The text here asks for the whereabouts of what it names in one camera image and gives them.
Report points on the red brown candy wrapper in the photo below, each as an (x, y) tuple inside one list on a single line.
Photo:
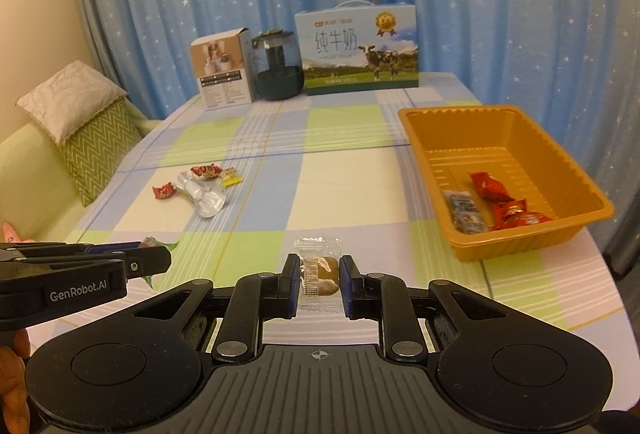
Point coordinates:
[(206, 172)]

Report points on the red square candy packet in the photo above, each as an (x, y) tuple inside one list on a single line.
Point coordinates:
[(490, 188)]

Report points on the person's left hand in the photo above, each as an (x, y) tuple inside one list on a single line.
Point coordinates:
[(14, 405)]

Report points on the checked tablecloth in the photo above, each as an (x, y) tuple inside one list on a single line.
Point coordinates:
[(340, 166)]

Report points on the pink plush toy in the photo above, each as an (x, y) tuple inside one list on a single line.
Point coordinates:
[(10, 235)]

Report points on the grey black snack packet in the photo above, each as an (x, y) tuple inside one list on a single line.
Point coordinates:
[(464, 212)]

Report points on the beige top cushion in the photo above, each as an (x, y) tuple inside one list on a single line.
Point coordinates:
[(69, 99)]

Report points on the green zigzag cushion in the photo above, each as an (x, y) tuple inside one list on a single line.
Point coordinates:
[(93, 153)]

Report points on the blue milk carton box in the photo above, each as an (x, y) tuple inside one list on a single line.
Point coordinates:
[(358, 46)]

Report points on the red snack packet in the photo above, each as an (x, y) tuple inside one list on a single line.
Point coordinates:
[(514, 214)]

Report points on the silver white foil pouch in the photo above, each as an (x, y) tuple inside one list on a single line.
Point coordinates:
[(208, 201)]

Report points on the green snack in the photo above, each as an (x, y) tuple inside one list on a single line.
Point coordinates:
[(151, 242)]

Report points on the light green sofa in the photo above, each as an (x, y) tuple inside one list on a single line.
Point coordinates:
[(39, 198)]

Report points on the clear packet brown snack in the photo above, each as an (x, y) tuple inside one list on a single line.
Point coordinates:
[(320, 268)]

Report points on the small red candy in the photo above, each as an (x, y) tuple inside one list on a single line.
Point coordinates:
[(164, 192)]

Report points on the dark green glass jar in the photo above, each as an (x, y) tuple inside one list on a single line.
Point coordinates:
[(278, 65)]

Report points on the white beige product box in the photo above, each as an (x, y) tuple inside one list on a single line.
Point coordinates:
[(221, 65)]

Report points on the yellow small candy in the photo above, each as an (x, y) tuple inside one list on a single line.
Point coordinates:
[(230, 177)]

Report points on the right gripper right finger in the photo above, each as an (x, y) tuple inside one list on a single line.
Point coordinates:
[(384, 299)]

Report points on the orange plastic tray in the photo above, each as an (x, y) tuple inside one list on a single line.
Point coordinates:
[(450, 143)]

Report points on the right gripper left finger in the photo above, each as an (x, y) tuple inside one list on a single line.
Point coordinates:
[(254, 300)]

